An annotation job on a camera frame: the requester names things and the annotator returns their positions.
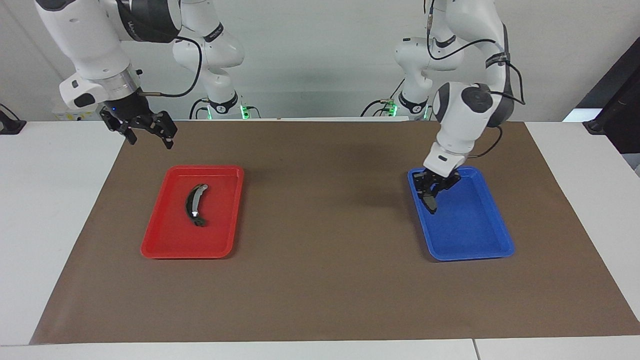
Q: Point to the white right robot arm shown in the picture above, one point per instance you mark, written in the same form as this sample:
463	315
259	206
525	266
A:
90	45

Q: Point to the white wall box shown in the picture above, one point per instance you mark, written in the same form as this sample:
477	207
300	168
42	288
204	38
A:
62	114

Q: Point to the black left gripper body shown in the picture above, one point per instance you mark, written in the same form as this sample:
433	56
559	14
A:
437	181

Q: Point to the black monitor panel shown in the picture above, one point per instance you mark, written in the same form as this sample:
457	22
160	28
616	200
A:
620	115

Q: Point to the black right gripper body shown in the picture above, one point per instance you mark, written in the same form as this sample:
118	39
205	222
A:
130	112

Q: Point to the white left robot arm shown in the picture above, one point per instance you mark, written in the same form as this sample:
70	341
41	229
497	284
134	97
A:
470	120

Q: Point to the brown table mat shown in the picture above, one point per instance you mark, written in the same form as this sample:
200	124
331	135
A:
320	280

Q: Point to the black table clamp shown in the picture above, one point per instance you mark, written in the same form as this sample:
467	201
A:
10	125

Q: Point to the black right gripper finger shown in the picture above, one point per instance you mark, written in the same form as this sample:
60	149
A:
129	135
167	127

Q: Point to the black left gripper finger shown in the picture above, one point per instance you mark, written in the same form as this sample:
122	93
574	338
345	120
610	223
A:
439	191
424	194

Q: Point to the blue plastic tray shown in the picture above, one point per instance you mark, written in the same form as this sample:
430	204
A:
470	230

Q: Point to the red plastic tray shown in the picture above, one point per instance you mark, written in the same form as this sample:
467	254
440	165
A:
170	235

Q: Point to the curved brake shoe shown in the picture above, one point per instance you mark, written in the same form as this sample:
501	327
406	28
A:
190	202

